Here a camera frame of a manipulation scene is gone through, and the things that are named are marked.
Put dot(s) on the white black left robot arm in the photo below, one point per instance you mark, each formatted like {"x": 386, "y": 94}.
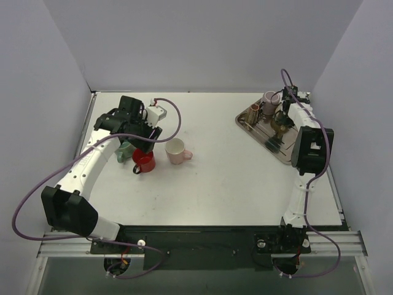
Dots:
{"x": 67, "y": 205}

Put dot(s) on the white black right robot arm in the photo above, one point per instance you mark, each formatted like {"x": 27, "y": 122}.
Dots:
{"x": 310, "y": 155}

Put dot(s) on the pink ceramic mug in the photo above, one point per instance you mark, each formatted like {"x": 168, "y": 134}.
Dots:
{"x": 176, "y": 151}

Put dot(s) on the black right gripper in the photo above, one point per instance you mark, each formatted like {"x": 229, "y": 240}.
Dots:
{"x": 282, "y": 120}

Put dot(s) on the red mug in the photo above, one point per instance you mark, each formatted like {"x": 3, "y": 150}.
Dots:
{"x": 143, "y": 162}

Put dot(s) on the aluminium rail frame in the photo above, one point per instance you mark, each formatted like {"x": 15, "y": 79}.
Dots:
{"x": 310, "y": 230}

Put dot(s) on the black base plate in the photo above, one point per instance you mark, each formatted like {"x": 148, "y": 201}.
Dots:
{"x": 208, "y": 247}

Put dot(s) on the purple mug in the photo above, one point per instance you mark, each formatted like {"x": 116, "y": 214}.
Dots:
{"x": 271, "y": 101}

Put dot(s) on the brown patterned cup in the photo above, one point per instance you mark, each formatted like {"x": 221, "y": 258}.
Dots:
{"x": 252, "y": 114}

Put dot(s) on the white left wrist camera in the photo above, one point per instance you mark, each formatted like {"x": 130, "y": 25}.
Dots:
{"x": 155, "y": 114}

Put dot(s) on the green ceramic mug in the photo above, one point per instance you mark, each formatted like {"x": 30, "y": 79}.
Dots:
{"x": 124, "y": 152}

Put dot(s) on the metal serving tray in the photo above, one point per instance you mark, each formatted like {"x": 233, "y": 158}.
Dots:
{"x": 262, "y": 132}

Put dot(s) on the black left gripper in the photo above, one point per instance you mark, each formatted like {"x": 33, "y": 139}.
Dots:
{"x": 147, "y": 139}

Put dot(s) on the beige round mug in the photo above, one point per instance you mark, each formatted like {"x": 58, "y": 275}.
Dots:
{"x": 281, "y": 124}

